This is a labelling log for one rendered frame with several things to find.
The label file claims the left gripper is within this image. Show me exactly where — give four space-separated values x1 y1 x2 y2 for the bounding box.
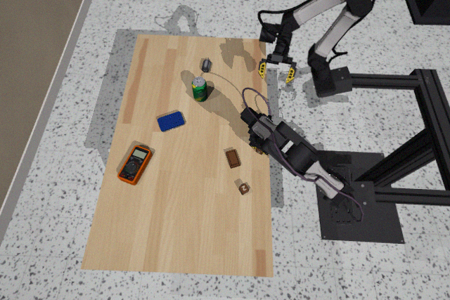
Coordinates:
249 135 268 155

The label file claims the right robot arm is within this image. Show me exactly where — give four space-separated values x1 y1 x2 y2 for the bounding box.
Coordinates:
264 0 372 93

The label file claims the brown wooden tray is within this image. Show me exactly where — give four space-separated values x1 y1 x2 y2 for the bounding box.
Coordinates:
226 150 240 168

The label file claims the green soda can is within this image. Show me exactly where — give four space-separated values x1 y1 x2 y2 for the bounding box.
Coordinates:
192 77 207 102

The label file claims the orange digital multimeter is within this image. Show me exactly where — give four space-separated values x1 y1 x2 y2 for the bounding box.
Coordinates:
117 145 153 185

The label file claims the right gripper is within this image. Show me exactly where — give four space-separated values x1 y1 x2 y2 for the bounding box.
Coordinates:
258 44 297 84

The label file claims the blue flat rectangular case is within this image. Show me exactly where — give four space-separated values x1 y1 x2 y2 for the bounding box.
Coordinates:
157 112 184 132

